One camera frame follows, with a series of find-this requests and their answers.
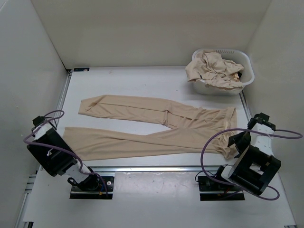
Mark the white laundry basket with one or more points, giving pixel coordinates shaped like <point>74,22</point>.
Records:
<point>246,76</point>

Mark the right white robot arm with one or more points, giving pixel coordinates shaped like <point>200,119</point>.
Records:
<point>255,166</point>

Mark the aluminium rail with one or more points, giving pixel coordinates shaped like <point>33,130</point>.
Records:
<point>112,169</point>
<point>245,105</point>
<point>61,99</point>

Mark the beige clothes pile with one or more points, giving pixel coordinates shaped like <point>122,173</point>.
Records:
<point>217,72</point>

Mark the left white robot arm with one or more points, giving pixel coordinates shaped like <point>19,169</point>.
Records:
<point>57,158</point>

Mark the front aluminium rail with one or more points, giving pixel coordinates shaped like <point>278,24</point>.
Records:
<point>112,169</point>

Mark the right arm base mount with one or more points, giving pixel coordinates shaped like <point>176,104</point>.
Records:
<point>211,190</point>

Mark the blue white sticker label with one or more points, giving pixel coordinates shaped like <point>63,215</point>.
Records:
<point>81,69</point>

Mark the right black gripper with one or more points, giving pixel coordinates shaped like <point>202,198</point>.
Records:
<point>236,139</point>

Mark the beige trousers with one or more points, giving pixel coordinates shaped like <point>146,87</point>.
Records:
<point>189,128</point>

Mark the right aluminium rail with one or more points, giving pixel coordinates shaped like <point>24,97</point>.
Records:
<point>245,105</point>

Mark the left aluminium rail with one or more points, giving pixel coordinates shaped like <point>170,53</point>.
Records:
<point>61,99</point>

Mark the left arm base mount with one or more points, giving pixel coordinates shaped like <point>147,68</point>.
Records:
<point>90,187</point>

